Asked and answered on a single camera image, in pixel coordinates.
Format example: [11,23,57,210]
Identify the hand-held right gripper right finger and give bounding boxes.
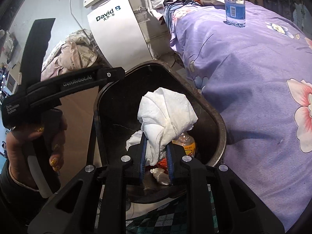
[166,143,285,234]

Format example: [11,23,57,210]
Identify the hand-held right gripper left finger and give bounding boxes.
[28,130,150,234]

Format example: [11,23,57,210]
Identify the small white tissue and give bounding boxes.
[150,168,171,185]

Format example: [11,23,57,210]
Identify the beige drink bottle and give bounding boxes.
[172,133,197,158]

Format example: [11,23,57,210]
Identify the black trash bin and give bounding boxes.
[94,62,227,204]

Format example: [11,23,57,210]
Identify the person's left forearm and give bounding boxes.
[0,160,53,227]

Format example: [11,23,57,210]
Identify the person's left hand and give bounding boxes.
[5,113,68,192]

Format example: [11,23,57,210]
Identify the pink crumpled cloth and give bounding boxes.
[40,29,110,81]

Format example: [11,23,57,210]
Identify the green checkered cloth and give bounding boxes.
[125,192,216,234]

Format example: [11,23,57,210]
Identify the white beauty machine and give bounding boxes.
[71,0,156,68]

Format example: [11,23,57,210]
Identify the purple floral bedsheet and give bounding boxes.
[163,0,312,234]

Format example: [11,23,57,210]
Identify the clear water bottle blue label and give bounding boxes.
[224,0,246,28]

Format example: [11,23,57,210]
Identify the black cables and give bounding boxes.
[163,0,207,13]

